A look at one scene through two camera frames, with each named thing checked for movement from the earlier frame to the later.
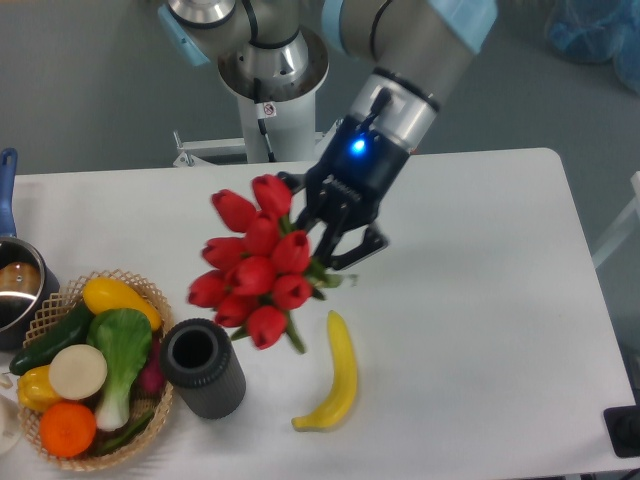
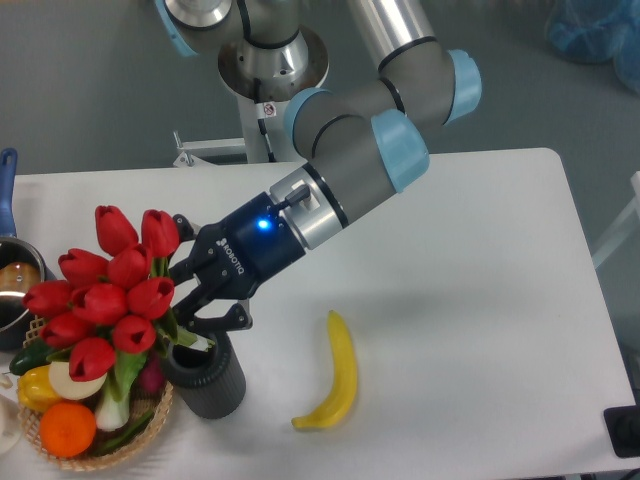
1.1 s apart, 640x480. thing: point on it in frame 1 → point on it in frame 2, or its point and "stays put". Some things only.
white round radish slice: [78, 372] stays put
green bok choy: [123, 340] stays put
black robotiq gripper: [354, 170] → [232, 256]
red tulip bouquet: [263, 269] → [106, 303]
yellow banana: [345, 380] stays put
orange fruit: [67, 430] stays put
